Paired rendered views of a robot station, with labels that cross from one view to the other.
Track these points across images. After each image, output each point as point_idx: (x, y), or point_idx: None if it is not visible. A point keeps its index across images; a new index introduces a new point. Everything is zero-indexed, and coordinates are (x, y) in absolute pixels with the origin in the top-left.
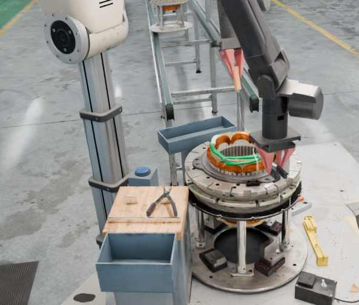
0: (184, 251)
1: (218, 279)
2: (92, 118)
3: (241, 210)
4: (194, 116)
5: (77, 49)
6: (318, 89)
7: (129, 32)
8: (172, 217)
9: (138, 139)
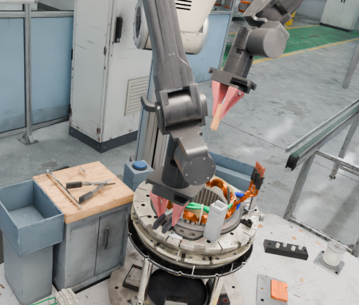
0: (97, 245)
1: (117, 295)
2: (143, 104)
3: (146, 242)
4: None
5: (138, 36)
6: (201, 149)
7: None
8: (76, 201)
9: (292, 180)
